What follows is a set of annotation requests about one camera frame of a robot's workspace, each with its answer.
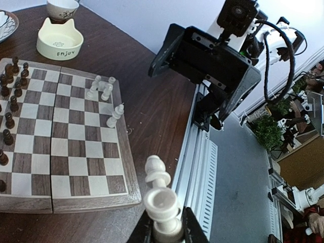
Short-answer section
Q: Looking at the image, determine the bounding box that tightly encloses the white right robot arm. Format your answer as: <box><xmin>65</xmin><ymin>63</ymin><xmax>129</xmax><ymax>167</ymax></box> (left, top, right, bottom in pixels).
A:
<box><xmin>148</xmin><ymin>3</ymin><xmax>304</xmax><ymax>127</ymax></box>

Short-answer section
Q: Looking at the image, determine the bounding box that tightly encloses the white chess bishop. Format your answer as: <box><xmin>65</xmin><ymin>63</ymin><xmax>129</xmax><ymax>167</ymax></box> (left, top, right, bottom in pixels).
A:
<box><xmin>106</xmin><ymin>104</ymin><xmax>124</xmax><ymax>128</ymax></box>

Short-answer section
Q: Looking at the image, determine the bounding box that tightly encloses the wooden chess board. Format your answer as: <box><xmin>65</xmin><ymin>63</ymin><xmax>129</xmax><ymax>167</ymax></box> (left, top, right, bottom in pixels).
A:
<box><xmin>1</xmin><ymin>62</ymin><xmax>141</xmax><ymax>214</ymax></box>

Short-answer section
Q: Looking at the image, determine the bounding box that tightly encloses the yellow cat-ear bowl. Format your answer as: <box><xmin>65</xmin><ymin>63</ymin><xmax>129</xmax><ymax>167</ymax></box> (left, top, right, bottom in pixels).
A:
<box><xmin>36</xmin><ymin>17</ymin><xmax>84</xmax><ymax>61</ymax></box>

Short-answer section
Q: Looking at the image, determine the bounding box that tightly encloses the white chess piece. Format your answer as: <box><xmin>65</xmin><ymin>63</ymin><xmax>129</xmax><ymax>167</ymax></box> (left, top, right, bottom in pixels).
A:
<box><xmin>101</xmin><ymin>84</ymin><xmax>113</xmax><ymax>101</ymax></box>

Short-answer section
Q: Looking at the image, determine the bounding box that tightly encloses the white chess pawn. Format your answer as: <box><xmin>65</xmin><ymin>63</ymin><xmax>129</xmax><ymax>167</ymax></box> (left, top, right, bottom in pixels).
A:
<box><xmin>108</xmin><ymin>76</ymin><xmax>116</xmax><ymax>85</ymax></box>

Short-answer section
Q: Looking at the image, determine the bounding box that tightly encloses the white chess queen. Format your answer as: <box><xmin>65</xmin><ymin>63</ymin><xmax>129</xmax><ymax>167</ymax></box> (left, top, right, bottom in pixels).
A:
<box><xmin>143</xmin><ymin>155</ymin><xmax>183</xmax><ymax>242</ymax></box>

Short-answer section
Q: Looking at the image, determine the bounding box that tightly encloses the front aluminium rail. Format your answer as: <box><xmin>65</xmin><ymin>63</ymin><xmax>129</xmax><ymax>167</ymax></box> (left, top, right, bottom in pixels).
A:
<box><xmin>171</xmin><ymin>83</ymin><xmax>284</xmax><ymax>243</ymax></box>

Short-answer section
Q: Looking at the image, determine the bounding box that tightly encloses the patterned brown rim plate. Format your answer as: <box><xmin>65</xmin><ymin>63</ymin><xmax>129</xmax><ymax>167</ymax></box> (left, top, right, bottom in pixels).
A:
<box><xmin>1</xmin><ymin>10</ymin><xmax>19</xmax><ymax>43</ymax></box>

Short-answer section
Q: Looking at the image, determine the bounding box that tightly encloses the black chess piece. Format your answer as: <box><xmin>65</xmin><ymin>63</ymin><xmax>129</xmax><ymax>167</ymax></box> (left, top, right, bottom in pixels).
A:
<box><xmin>5</xmin><ymin>63</ymin><xmax>14</xmax><ymax>84</ymax></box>
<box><xmin>12</xmin><ymin>56</ymin><xmax>19</xmax><ymax>74</ymax></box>

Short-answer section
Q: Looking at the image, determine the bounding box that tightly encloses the white chess knight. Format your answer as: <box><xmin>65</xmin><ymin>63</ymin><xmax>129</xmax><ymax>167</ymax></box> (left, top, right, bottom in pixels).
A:
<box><xmin>86</xmin><ymin>75</ymin><xmax>103</xmax><ymax>101</ymax></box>

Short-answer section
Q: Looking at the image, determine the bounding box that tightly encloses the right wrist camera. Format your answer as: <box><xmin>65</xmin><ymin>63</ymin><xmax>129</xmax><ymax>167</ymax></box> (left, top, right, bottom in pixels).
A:
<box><xmin>207</xmin><ymin>1</ymin><xmax>259</xmax><ymax>51</ymax></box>

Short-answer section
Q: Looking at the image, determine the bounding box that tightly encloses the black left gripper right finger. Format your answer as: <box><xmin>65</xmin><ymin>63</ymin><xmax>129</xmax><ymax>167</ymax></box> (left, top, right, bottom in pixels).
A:
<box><xmin>182</xmin><ymin>207</ymin><xmax>209</xmax><ymax>243</ymax></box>

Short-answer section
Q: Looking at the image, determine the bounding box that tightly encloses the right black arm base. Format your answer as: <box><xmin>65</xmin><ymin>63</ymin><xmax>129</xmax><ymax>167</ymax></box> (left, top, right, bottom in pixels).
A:
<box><xmin>192</xmin><ymin>84</ymin><xmax>227</xmax><ymax>132</ymax></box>

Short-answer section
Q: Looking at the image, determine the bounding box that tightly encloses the right black cable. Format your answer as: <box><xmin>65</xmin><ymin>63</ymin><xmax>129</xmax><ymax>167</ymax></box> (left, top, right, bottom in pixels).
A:
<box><xmin>254</xmin><ymin>19</ymin><xmax>297</xmax><ymax>102</ymax></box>

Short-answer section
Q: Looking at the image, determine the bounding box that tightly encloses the white floral small bowl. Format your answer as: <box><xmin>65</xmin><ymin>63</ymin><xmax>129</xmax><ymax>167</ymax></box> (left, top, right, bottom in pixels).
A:
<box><xmin>46</xmin><ymin>0</ymin><xmax>79</xmax><ymax>21</ymax></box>

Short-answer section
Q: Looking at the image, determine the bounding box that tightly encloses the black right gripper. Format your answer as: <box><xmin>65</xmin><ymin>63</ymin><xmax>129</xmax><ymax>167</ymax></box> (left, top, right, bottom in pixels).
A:
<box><xmin>148</xmin><ymin>23</ymin><xmax>261</xmax><ymax>123</ymax></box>

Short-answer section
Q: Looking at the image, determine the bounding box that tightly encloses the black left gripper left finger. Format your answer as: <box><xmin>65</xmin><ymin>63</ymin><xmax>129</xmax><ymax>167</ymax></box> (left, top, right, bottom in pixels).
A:
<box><xmin>128</xmin><ymin>211</ymin><xmax>154</xmax><ymax>243</ymax></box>

